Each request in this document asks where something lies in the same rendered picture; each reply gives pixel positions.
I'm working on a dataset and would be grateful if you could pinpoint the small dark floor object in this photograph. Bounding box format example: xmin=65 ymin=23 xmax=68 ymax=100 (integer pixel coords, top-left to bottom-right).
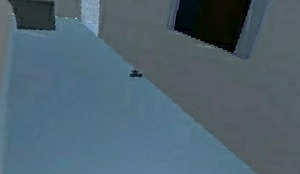
xmin=128 ymin=67 xmax=145 ymax=80

